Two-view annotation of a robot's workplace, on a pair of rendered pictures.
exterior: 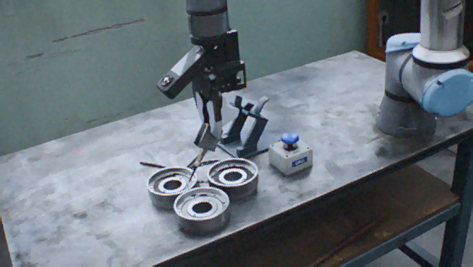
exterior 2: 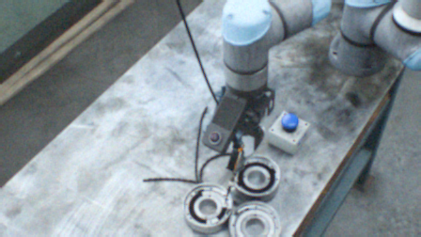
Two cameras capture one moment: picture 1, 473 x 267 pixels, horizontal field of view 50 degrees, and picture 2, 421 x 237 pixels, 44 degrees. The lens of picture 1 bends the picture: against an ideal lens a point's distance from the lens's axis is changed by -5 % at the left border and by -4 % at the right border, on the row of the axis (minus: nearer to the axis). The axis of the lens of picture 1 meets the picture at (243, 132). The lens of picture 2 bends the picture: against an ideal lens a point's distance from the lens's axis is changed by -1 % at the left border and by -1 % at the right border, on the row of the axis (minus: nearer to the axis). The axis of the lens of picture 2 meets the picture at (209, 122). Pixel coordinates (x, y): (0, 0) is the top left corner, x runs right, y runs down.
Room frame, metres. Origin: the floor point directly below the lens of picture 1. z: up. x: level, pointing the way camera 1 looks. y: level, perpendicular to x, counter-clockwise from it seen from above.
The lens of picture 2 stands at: (0.39, 0.36, 1.79)
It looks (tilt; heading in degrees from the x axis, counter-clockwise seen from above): 51 degrees down; 336
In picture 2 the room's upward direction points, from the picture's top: 4 degrees counter-clockwise
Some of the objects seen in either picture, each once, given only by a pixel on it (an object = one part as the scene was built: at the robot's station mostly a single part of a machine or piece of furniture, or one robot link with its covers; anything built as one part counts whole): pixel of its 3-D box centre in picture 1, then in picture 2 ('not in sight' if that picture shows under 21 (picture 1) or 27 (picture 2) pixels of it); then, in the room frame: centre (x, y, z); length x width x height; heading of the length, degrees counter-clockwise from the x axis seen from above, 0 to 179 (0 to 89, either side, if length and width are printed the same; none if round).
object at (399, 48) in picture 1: (411, 62); (371, 7); (1.12, -0.41, 0.97); 0.13 x 0.12 x 0.14; 8
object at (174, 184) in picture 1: (172, 187); (208, 209); (0.90, 0.15, 0.82); 0.10 x 0.10 x 0.04
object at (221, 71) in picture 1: (215, 62); (247, 97); (0.94, 0.04, 1.07); 0.09 x 0.08 x 0.12; 120
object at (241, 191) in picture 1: (233, 179); (256, 180); (0.91, 0.03, 0.82); 0.10 x 0.10 x 0.04
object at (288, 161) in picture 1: (292, 154); (289, 131); (0.99, -0.10, 0.82); 0.08 x 0.07 x 0.05; 118
